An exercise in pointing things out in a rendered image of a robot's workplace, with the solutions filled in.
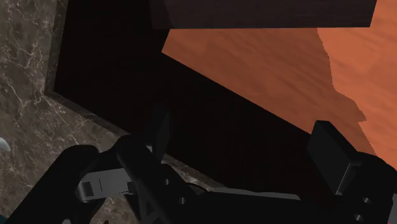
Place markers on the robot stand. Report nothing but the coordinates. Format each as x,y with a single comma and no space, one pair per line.
266,14

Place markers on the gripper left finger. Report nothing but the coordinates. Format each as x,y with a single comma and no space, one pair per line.
141,173

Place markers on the pale blue object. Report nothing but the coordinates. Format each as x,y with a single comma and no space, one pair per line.
3,145

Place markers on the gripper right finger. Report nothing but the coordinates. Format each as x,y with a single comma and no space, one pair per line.
369,186

